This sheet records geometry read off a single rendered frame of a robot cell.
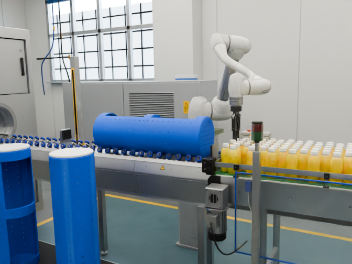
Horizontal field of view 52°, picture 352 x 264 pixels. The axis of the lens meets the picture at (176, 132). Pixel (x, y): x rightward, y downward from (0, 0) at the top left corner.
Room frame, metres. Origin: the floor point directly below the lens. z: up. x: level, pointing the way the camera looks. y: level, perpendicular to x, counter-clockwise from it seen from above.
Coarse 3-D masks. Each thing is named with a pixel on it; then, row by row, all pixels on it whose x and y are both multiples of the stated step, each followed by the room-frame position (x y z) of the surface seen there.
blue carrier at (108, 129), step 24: (96, 120) 2.72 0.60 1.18; (120, 120) 2.62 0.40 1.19; (144, 120) 2.54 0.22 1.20; (168, 120) 2.46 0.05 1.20; (192, 120) 2.38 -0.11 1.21; (96, 144) 2.72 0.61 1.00; (120, 144) 2.60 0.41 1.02; (144, 144) 2.49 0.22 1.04; (168, 144) 2.40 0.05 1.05; (192, 144) 2.31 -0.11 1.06
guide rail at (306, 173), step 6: (216, 162) 2.17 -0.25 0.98; (222, 162) 2.15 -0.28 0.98; (240, 168) 2.10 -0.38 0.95; (246, 168) 2.08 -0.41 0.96; (264, 168) 2.03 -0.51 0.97; (270, 168) 2.01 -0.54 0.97; (276, 168) 2.00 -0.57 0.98; (282, 168) 1.98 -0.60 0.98; (294, 174) 1.95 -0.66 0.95; (300, 174) 1.94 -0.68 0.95; (306, 174) 1.92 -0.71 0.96; (312, 174) 1.91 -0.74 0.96; (318, 174) 1.90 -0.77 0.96; (330, 174) 1.87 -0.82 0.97; (336, 174) 1.85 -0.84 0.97; (342, 174) 1.84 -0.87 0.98; (348, 174) 1.83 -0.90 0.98
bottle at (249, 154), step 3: (249, 150) 2.12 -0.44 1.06; (252, 150) 2.11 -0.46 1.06; (249, 153) 2.11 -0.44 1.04; (246, 156) 2.13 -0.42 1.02; (249, 156) 2.11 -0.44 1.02; (246, 159) 2.13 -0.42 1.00; (249, 159) 2.11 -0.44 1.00; (246, 162) 2.13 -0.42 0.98; (249, 162) 2.11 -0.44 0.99; (246, 171) 2.13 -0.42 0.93; (249, 171) 2.11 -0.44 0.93
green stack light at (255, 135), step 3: (252, 132) 1.88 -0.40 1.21; (255, 132) 1.87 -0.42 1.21; (258, 132) 1.87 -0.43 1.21; (261, 132) 1.87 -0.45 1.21; (252, 135) 1.88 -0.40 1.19; (255, 135) 1.87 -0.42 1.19; (258, 135) 1.87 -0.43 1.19; (261, 135) 1.87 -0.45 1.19; (252, 138) 1.88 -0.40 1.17; (255, 138) 1.87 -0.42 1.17; (258, 138) 1.87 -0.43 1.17; (261, 138) 1.87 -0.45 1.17
